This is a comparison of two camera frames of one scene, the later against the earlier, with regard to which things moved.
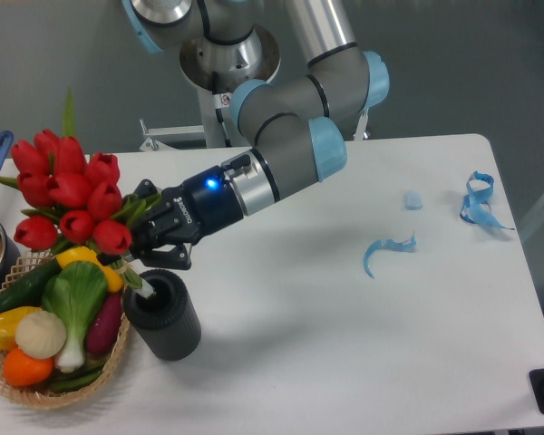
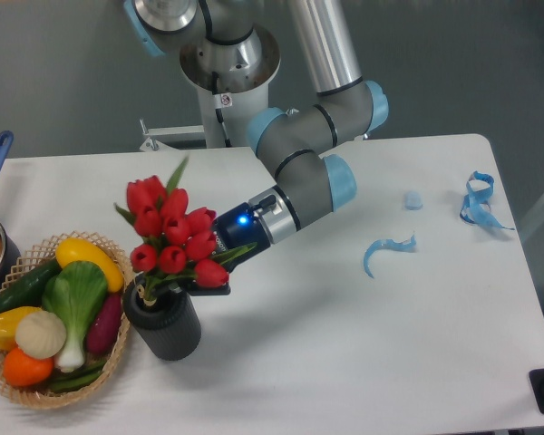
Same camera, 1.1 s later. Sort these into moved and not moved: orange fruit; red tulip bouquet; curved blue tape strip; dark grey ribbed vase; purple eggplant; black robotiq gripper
Moved: red tulip bouquet; black robotiq gripper
Not moved: curved blue tape strip; orange fruit; purple eggplant; dark grey ribbed vase
